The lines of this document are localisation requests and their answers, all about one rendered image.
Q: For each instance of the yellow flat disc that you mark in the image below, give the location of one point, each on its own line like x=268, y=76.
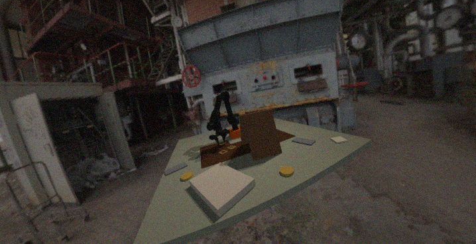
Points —
x=286, y=171
x=187, y=176

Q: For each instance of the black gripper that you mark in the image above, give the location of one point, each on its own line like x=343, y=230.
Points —
x=215, y=136

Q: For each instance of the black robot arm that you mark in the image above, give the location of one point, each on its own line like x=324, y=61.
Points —
x=216, y=115

